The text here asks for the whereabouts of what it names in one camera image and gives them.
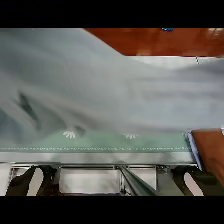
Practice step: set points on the grey garment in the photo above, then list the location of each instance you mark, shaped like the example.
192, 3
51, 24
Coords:
100, 86

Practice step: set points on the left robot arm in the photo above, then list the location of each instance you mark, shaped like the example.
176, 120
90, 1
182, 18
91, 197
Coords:
31, 181

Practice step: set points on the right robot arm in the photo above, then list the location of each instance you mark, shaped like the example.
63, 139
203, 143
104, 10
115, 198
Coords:
193, 181

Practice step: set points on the silver frame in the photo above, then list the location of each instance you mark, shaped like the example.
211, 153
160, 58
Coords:
100, 178

